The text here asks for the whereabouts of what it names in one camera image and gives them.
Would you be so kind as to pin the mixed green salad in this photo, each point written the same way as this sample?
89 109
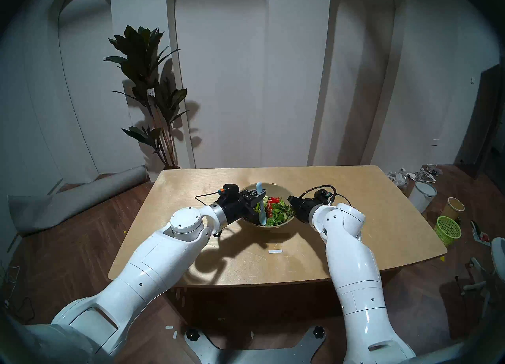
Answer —
278 213

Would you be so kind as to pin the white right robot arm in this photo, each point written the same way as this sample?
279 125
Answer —
355 272

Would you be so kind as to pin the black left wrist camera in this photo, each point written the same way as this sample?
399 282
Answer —
230 189

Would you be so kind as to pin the rolled grey carpet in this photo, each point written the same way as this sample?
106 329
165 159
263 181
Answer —
71 201

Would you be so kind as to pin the light blue spoon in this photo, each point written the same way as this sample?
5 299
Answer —
262 217

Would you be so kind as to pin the tall potted plant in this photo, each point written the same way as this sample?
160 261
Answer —
138 51

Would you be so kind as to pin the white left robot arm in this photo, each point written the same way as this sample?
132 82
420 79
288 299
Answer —
158 260

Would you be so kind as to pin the green salad bowl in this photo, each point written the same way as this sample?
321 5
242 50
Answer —
282 191

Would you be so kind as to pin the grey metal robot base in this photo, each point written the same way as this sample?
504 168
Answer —
256 355

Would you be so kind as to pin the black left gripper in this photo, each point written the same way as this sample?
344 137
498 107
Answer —
236 209

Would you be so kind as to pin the tan paper cup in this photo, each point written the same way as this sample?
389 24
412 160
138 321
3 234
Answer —
453 209

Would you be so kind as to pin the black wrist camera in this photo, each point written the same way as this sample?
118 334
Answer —
323 196
230 189

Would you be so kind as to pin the white plastic bucket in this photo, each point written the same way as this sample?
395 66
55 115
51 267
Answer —
421 197

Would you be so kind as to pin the light wooden table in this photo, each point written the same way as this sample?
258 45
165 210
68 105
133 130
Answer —
386 221

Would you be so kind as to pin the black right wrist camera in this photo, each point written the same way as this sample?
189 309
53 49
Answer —
323 196

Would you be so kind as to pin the dark doorway panel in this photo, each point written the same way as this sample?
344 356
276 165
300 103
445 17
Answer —
487 122

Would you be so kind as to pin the black base knob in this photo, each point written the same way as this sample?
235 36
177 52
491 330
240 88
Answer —
318 332
192 335

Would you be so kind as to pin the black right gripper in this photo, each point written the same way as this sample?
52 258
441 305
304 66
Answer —
303 209

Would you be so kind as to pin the green mesh basket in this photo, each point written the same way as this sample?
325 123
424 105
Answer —
446 231

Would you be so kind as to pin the pile of floor trash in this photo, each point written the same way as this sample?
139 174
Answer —
400 178

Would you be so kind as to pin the white office chair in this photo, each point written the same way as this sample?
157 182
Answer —
498 254

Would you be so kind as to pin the red green floor packet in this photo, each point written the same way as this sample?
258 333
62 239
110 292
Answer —
482 236

